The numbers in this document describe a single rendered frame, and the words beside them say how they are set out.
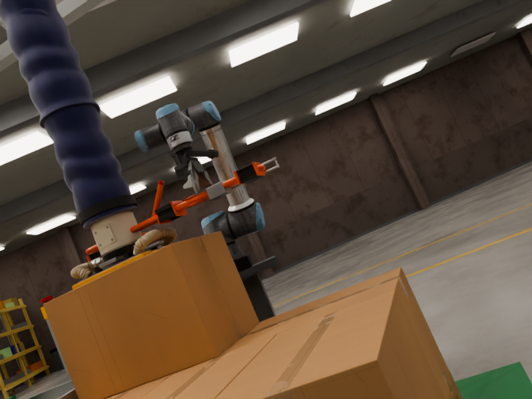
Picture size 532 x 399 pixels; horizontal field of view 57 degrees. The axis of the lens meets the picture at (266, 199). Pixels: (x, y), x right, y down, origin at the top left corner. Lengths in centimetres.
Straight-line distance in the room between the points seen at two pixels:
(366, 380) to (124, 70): 642
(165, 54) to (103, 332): 550
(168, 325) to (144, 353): 14
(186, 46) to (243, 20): 84
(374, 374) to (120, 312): 110
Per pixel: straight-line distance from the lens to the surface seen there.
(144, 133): 204
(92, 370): 197
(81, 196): 198
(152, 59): 704
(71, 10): 439
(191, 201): 182
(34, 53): 217
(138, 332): 181
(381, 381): 95
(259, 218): 261
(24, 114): 738
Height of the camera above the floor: 80
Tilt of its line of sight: 5 degrees up
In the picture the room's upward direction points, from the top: 24 degrees counter-clockwise
